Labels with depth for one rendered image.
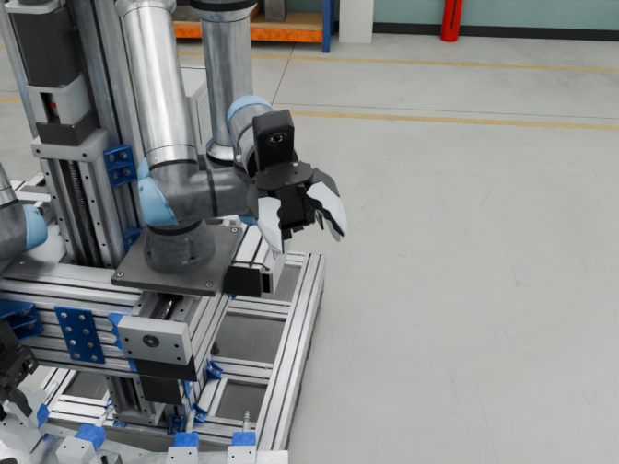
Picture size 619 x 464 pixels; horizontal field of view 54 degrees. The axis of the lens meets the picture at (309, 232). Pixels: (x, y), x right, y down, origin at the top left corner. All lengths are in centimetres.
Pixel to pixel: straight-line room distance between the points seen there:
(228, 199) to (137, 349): 48
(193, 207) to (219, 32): 33
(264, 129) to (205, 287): 60
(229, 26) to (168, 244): 45
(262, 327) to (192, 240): 110
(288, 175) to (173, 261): 57
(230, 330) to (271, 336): 16
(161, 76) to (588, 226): 283
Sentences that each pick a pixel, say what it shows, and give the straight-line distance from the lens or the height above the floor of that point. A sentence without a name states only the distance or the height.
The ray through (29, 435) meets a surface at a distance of 123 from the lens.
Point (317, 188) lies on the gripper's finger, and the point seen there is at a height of 147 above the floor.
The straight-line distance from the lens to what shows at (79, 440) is 120.
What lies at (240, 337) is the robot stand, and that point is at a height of 21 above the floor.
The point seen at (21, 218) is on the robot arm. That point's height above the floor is 126.
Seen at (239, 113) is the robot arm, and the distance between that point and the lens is 90.
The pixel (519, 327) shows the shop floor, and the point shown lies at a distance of 276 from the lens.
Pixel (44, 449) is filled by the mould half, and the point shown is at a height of 89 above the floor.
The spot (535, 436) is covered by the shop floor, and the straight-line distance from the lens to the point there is 239.
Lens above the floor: 184
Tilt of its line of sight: 36 degrees down
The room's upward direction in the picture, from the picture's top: straight up
